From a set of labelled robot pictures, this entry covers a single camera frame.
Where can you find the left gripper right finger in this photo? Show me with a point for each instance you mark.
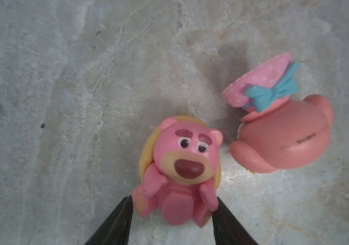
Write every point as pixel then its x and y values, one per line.
pixel 227 229

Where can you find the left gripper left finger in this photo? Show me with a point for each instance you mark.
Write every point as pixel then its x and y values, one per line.
pixel 115 230

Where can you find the pink bear toy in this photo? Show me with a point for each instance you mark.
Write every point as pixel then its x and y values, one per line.
pixel 180 172

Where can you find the pink toy with blue bow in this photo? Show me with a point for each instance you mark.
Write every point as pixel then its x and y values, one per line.
pixel 277 132

